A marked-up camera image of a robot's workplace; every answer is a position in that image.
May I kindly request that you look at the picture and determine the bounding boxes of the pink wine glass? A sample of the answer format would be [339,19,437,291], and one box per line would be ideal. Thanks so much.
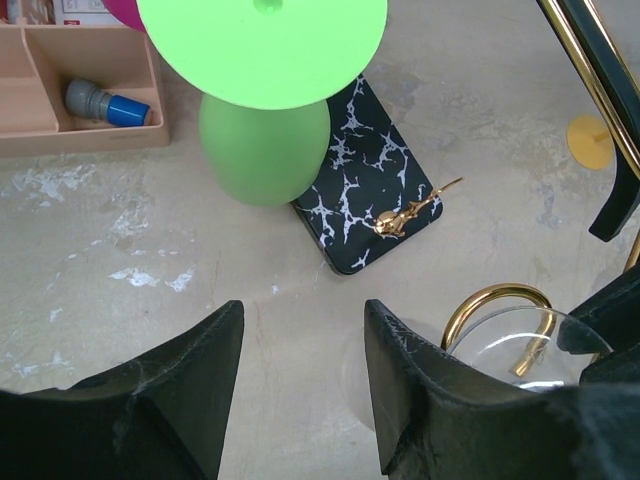
[103,0,146,33]

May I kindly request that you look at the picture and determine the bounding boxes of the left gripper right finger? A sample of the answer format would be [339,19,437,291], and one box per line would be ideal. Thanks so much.
[364,300,639,479]

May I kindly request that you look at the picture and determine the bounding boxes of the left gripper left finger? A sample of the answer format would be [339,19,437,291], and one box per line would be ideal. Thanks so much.
[1,300,244,479]

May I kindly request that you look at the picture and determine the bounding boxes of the yellow wine glass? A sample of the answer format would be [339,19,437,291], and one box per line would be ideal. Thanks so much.
[566,115,614,170]

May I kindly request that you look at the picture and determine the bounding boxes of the green wine glass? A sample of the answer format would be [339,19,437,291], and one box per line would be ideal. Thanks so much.
[138,0,388,206]

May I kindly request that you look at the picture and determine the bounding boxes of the gold wine glass rack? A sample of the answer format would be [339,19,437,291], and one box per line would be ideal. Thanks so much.
[292,0,640,379]

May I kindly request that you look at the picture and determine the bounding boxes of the blue grey glue stick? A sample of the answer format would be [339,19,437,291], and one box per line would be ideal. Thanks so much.
[65,79,152,127]

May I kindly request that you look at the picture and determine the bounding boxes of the orange desk file organizer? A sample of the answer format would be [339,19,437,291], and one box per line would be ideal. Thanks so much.
[1,1,170,158]

